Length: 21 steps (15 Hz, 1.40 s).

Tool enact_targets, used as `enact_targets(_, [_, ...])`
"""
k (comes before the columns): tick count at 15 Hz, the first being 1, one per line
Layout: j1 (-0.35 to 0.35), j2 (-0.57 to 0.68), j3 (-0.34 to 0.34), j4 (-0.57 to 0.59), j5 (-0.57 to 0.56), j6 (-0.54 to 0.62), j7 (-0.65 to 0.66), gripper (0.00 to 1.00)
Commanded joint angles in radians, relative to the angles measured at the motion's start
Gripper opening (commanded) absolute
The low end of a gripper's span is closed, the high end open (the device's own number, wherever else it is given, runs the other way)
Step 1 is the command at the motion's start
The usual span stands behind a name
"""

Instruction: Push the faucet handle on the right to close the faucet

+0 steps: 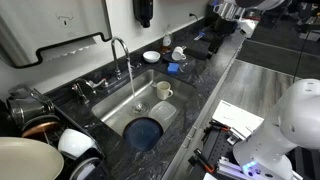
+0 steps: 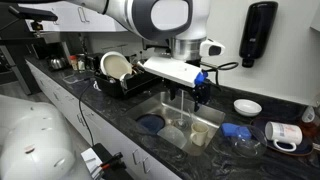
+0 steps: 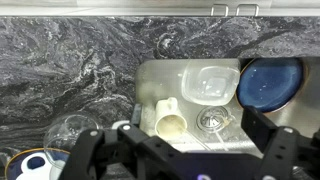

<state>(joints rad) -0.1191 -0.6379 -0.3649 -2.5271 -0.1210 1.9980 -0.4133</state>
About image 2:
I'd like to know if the black cable on counter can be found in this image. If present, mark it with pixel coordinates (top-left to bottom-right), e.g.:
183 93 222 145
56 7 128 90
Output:
77 77 98 148

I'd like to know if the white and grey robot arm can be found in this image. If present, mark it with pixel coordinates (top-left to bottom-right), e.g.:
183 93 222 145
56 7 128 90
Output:
67 0 225 110

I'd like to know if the amber soap bottle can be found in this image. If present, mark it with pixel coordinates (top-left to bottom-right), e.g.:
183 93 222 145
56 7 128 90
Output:
300 106 320 137

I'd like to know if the clear glass bowl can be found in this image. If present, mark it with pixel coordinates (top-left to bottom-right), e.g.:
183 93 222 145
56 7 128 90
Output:
211 125 267 158

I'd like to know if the white plate in rack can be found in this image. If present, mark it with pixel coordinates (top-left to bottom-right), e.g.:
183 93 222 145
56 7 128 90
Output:
100 51 132 79

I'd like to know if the stainless steel sink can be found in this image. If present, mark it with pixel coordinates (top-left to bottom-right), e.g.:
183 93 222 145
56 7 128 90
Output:
127 92 225 156

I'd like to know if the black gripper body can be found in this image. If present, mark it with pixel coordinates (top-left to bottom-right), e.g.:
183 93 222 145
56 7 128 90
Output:
169 81 210 104

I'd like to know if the dark blue plate in sink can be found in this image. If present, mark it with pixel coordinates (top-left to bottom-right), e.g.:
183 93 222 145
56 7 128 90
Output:
136 114 165 134

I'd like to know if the black wall soap dispenser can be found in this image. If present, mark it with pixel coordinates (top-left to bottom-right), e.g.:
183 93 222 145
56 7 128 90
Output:
239 1 278 68

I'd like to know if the clear lid in sink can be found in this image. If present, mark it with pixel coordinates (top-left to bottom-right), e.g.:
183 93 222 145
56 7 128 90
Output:
157 125 187 148

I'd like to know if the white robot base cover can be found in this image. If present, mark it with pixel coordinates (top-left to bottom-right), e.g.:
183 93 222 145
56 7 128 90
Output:
0 95 75 180

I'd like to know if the white printed mug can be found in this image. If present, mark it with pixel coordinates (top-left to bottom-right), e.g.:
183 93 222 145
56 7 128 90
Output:
264 121 303 152

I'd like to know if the blue sponge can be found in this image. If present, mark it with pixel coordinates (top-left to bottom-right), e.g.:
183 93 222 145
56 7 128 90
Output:
221 123 252 140

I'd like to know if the black dish rack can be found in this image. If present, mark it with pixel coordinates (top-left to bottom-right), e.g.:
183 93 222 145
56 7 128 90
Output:
94 70 161 99

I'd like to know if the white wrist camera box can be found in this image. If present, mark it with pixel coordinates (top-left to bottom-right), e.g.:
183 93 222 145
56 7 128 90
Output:
143 56 207 88

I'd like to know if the cream mug in sink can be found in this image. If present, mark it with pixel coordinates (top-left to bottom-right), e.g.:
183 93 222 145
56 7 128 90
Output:
190 122 209 146

